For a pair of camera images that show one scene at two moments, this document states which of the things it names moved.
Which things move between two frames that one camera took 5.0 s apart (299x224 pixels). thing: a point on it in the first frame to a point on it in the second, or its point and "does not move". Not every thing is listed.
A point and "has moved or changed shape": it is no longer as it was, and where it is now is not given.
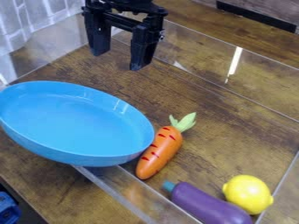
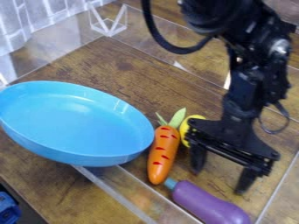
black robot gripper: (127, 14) to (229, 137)
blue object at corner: (11, 211) does not move
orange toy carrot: (163, 147) has moved or changed shape
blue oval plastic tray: (72, 125) does not move
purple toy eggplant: (209, 208) does not move
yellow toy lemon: (247, 192) to (183, 127)
